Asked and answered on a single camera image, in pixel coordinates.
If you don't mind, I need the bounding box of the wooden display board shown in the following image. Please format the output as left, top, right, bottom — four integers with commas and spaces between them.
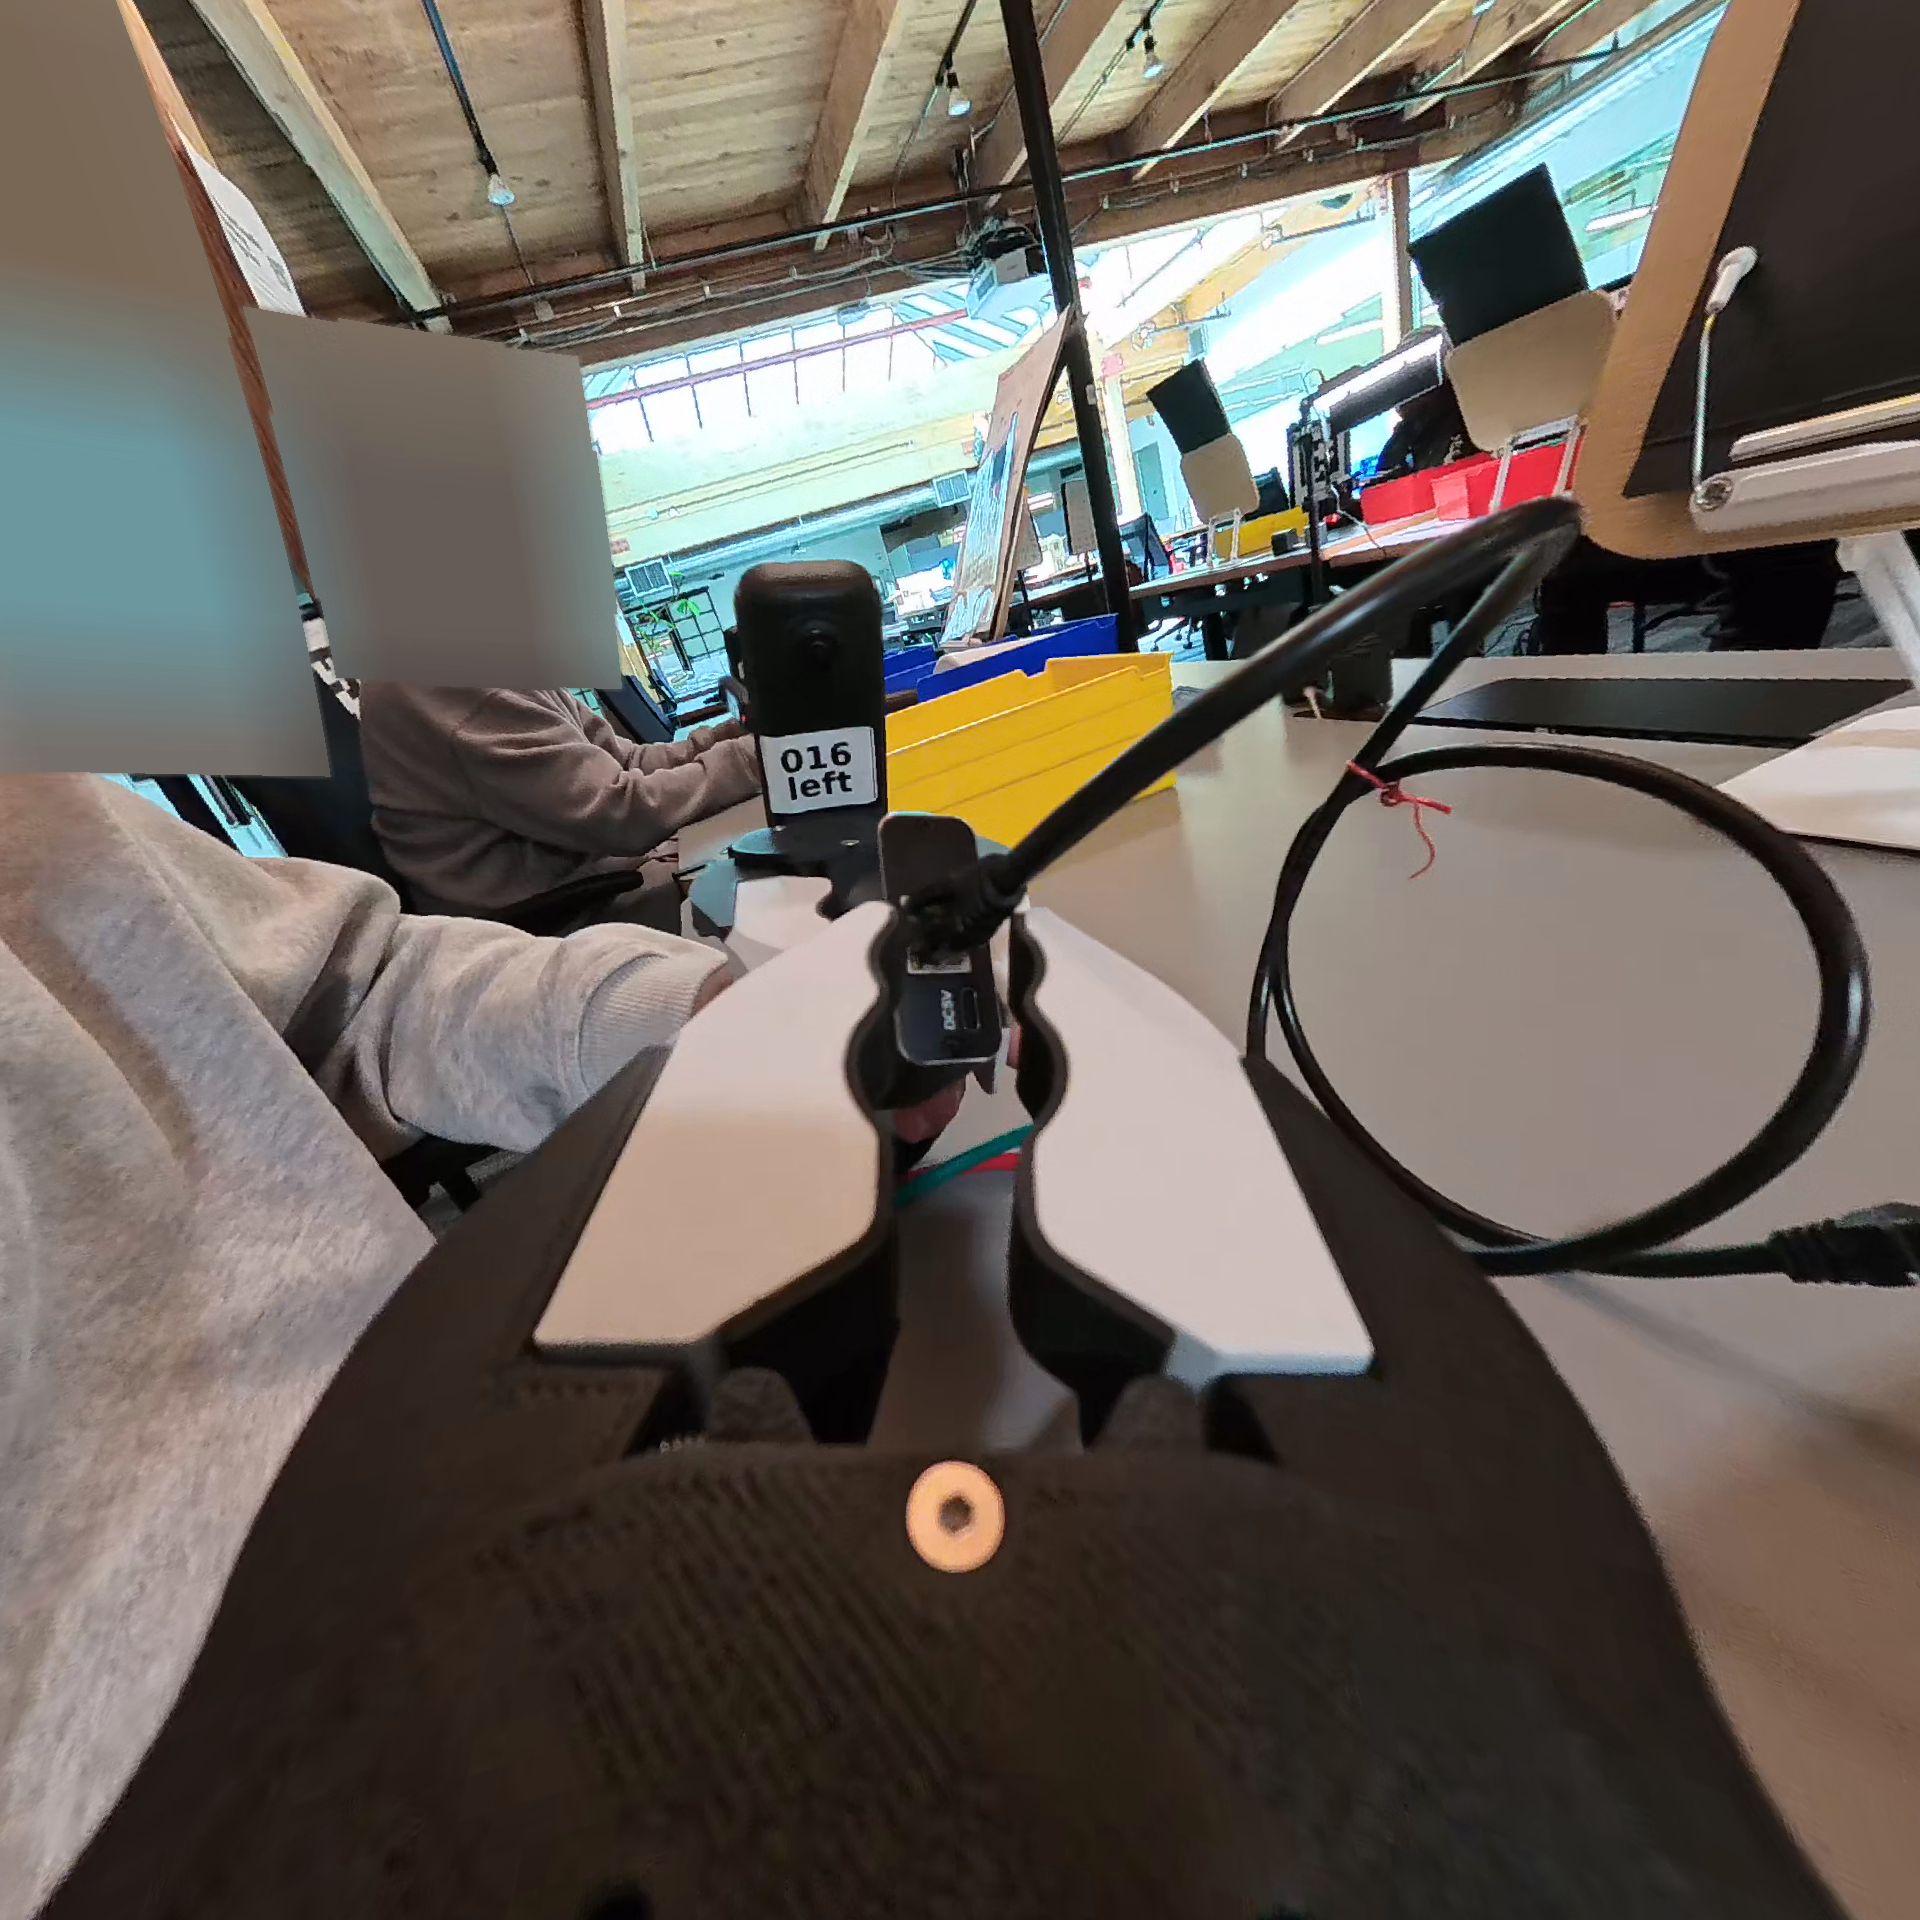
937, 306, 1086, 649

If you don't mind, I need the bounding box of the green network cable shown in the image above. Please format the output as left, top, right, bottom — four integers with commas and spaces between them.
895, 1123, 1040, 1211

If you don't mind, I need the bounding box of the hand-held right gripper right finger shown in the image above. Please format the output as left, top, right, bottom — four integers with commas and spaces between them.
1000, 902, 1375, 1444

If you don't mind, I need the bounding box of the red twist tie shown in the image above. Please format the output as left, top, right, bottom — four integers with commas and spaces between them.
1344, 760, 1454, 882

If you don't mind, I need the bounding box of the red plastic bin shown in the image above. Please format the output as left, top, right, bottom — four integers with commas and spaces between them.
1358, 440, 1578, 529

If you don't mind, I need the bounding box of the person's left forearm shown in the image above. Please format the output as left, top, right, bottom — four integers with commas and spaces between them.
374, 918, 740, 1164

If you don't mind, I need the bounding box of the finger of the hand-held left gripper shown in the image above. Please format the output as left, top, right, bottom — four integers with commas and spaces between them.
724, 873, 886, 980

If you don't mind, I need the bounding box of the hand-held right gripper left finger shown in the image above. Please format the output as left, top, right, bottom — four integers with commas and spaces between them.
532, 902, 921, 1444

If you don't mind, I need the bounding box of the yellow plastic bin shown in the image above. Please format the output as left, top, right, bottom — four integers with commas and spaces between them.
885, 651, 1178, 846

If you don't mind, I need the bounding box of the blue plastic bin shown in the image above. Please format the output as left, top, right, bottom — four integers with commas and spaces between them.
885, 613, 1124, 704

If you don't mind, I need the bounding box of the black network cable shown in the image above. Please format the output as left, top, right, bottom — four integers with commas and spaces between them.
972, 498, 1920, 1289

